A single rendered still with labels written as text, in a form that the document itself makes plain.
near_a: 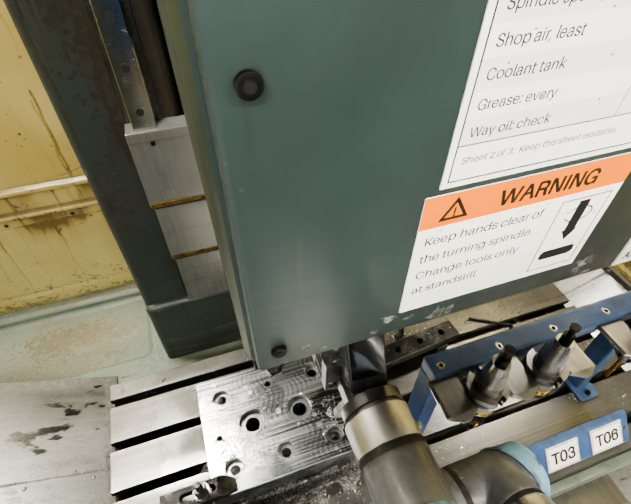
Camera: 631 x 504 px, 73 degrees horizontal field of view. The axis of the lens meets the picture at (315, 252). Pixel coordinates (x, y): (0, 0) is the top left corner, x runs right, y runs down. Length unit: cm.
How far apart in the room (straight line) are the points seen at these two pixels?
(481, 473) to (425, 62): 48
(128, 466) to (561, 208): 93
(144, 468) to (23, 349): 85
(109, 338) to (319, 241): 144
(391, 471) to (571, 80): 36
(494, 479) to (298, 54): 51
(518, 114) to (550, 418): 94
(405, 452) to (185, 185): 70
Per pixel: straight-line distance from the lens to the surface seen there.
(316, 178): 20
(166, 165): 93
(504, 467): 60
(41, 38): 89
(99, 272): 168
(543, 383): 77
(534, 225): 32
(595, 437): 110
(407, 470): 46
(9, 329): 183
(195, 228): 104
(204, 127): 18
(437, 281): 31
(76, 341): 168
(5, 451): 139
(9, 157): 142
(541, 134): 26
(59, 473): 135
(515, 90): 23
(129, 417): 109
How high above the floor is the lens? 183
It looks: 46 degrees down
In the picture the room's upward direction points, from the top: straight up
